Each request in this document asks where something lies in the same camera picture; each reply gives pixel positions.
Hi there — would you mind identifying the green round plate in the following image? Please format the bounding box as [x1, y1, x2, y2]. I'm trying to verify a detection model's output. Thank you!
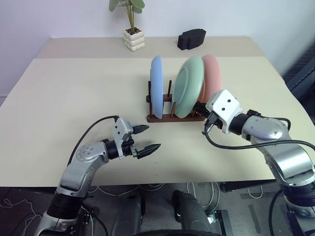
[171, 56, 205, 118]

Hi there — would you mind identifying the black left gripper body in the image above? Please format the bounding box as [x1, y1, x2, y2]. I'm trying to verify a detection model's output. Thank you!
[122, 137, 139, 158]

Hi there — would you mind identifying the white bubbly plant pot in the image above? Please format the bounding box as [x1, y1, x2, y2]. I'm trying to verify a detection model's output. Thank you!
[123, 28, 146, 52]

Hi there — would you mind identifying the dark rounded shape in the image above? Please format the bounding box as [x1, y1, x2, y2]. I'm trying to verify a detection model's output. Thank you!
[172, 190, 210, 236]
[115, 193, 146, 236]

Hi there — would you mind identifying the blue round plate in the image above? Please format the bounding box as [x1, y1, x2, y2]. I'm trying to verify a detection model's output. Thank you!
[150, 55, 164, 119]

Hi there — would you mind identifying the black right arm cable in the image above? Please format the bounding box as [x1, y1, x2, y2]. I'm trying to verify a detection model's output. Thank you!
[203, 117, 315, 150]

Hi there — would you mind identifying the black foam block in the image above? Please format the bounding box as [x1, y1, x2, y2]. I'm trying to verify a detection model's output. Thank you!
[177, 29, 206, 51]

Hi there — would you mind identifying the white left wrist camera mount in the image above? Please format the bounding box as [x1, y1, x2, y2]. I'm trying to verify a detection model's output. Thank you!
[112, 118, 135, 161]

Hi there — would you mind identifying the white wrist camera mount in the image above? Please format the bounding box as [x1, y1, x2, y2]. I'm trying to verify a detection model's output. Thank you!
[112, 118, 135, 161]
[205, 89, 243, 135]

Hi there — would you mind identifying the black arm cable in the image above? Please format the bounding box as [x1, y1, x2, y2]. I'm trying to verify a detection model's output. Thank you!
[66, 115, 119, 166]
[203, 117, 315, 150]

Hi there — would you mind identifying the white floor cable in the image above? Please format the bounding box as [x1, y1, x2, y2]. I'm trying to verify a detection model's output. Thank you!
[93, 183, 170, 199]
[0, 195, 44, 236]

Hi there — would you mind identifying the green leafy plant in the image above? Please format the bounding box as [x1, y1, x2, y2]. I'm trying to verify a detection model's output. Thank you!
[108, 0, 146, 34]

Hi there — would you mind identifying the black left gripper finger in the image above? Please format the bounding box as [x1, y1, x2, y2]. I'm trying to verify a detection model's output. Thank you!
[132, 124, 150, 135]
[135, 143, 161, 160]

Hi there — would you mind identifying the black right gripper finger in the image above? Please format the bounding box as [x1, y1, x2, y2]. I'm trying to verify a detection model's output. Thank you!
[193, 102, 210, 112]
[196, 109, 213, 120]

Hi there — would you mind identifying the pink round plate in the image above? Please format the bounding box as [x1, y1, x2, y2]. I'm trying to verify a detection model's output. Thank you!
[198, 54, 221, 103]

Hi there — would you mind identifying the dark wooden dish rack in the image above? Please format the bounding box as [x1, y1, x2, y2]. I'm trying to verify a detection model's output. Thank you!
[145, 80, 207, 123]

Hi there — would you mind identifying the black table frame bar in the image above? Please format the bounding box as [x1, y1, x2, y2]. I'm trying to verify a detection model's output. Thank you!
[220, 180, 279, 193]

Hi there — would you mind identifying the black office chair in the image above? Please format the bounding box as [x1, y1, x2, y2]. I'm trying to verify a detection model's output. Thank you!
[283, 40, 315, 118]

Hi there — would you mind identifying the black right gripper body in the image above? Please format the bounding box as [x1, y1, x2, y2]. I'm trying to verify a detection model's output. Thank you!
[203, 112, 224, 130]

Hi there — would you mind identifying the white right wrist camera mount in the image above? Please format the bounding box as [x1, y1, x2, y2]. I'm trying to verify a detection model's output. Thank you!
[205, 89, 243, 135]

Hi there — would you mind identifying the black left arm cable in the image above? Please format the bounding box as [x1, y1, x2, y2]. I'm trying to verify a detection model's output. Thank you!
[66, 115, 119, 166]

